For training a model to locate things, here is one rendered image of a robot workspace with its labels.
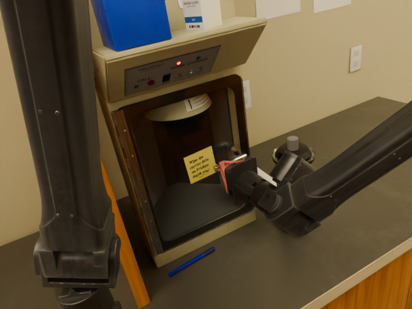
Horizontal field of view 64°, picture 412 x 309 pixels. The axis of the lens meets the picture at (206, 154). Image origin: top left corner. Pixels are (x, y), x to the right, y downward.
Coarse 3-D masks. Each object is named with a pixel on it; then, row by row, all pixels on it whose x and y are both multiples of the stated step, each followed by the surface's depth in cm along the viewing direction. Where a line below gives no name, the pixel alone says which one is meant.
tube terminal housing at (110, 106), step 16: (176, 0) 65; (224, 0) 70; (176, 16) 66; (224, 16) 71; (96, 32) 61; (96, 80) 68; (192, 80) 73; (208, 80) 75; (144, 96) 69; (112, 128) 71; (128, 176) 75; (128, 192) 86; (144, 224) 81; (224, 224) 94; (240, 224) 97; (144, 240) 93; (192, 240) 90; (208, 240) 93; (160, 256) 87; (176, 256) 89
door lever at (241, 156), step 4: (232, 148) 83; (236, 148) 84; (232, 152) 83; (236, 152) 82; (240, 152) 82; (236, 156) 80; (240, 156) 79; (244, 156) 79; (228, 160) 79; (232, 160) 79; (236, 160) 79; (240, 160) 79; (216, 164) 78; (216, 168) 77; (220, 168) 77
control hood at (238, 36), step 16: (176, 32) 64; (192, 32) 60; (208, 32) 59; (224, 32) 60; (240, 32) 62; (256, 32) 65; (96, 48) 61; (144, 48) 54; (160, 48) 56; (176, 48) 58; (192, 48) 60; (224, 48) 65; (240, 48) 68; (96, 64) 61; (112, 64) 54; (128, 64) 56; (224, 64) 71; (240, 64) 75; (112, 80) 58; (112, 96) 62; (128, 96) 65
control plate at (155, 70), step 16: (208, 48) 62; (144, 64) 58; (160, 64) 60; (176, 64) 62; (192, 64) 65; (208, 64) 68; (128, 80) 60; (144, 80) 62; (160, 80) 65; (176, 80) 67
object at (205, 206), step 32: (160, 96) 70; (192, 96) 73; (224, 96) 77; (128, 128) 69; (160, 128) 72; (192, 128) 76; (224, 128) 80; (160, 160) 75; (224, 160) 84; (160, 192) 78; (192, 192) 82; (224, 192) 87; (160, 224) 82; (192, 224) 86
